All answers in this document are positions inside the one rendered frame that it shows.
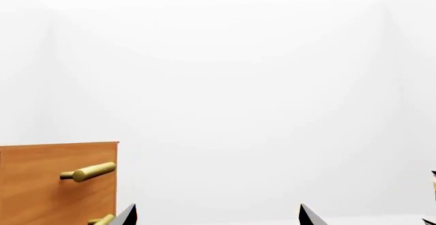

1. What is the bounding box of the black and cream object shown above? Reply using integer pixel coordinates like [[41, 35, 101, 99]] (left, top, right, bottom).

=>
[[422, 170, 436, 225]]

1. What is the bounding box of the brass cylindrical cabinet handle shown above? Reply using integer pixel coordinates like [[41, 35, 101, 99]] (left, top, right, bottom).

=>
[[88, 213, 116, 225], [59, 162, 117, 183]]

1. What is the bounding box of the orange wooden cabinet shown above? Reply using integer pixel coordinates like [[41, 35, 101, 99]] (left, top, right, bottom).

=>
[[0, 140, 120, 225]]

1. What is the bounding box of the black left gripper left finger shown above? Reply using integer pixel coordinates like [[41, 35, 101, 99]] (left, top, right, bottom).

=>
[[106, 203, 138, 225]]

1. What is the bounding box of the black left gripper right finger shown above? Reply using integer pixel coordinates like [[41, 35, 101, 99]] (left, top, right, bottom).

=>
[[298, 202, 330, 225]]

